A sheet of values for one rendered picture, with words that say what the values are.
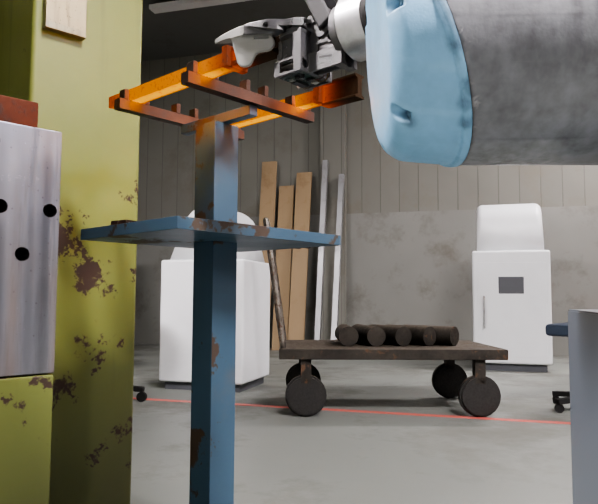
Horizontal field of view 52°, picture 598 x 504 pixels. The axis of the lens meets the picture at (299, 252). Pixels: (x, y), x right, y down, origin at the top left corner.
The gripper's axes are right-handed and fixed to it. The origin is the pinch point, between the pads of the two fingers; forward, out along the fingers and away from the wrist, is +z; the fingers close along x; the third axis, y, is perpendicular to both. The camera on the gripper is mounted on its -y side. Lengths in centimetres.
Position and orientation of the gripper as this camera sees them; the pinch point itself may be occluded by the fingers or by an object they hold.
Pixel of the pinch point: (250, 52)
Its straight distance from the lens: 103.9
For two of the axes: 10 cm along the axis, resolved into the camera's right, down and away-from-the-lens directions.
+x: 6.6, 0.6, 7.4
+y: 0.0, 10.0, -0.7
